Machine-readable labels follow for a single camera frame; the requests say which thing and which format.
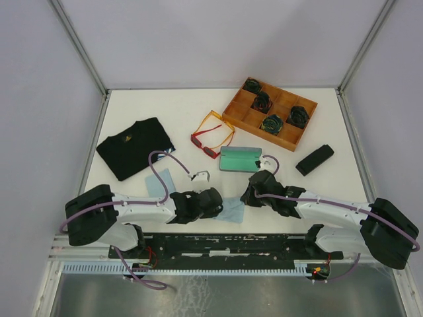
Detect light blue cloth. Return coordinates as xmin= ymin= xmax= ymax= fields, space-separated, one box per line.
xmin=145 ymin=168 xmax=176 ymax=197
xmin=213 ymin=197 xmax=245 ymax=224

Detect grey-blue glasses case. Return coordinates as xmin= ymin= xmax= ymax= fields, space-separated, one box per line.
xmin=219 ymin=146 xmax=262 ymax=173

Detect red sunglasses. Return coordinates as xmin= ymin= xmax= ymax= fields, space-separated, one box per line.
xmin=190 ymin=124 xmax=221 ymax=159

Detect orange sunglasses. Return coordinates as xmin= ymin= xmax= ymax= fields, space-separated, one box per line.
xmin=197 ymin=110 xmax=235 ymax=149

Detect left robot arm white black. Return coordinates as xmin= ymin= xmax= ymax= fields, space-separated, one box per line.
xmin=60 ymin=184 xmax=223 ymax=258

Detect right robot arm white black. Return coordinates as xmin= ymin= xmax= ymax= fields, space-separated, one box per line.
xmin=241 ymin=170 xmax=420 ymax=269

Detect black glasses case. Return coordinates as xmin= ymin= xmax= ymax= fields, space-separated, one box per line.
xmin=295 ymin=145 xmax=334 ymax=176

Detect orange wooden divider tray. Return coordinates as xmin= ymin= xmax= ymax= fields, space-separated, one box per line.
xmin=222 ymin=77 xmax=318 ymax=152

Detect rolled dark tie right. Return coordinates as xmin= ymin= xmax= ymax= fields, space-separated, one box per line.
xmin=286 ymin=106 xmax=310 ymax=129

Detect rolled dark tie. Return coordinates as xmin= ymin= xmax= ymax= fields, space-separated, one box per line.
xmin=286 ymin=106 xmax=310 ymax=129
xmin=243 ymin=78 xmax=262 ymax=94
xmin=251 ymin=92 xmax=272 ymax=114

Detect black folded t-shirt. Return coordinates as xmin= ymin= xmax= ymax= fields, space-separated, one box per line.
xmin=96 ymin=118 xmax=175 ymax=181

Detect rolled dark tie top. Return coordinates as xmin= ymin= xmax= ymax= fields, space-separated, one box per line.
xmin=243 ymin=78 xmax=262 ymax=94

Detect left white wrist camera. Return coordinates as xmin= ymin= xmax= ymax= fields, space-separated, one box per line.
xmin=190 ymin=170 xmax=210 ymax=183

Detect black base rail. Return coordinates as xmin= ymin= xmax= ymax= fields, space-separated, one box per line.
xmin=121 ymin=233 xmax=343 ymax=267

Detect white slotted cable duct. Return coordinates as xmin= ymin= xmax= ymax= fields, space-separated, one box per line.
xmin=62 ymin=260 xmax=331 ymax=275

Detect right aluminium frame post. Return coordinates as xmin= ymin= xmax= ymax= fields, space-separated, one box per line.
xmin=336 ymin=0 xmax=397 ymax=93

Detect aluminium frame post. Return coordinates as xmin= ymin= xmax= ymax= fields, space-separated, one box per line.
xmin=48 ymin=0 xmax=111 ymax=96
xmin=336 ymin=0 xmax=397 ymax=93

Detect left aluminium frame post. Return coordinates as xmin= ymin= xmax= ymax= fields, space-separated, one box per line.
xmin=48 ymin=0 xmax=111 ymax=96

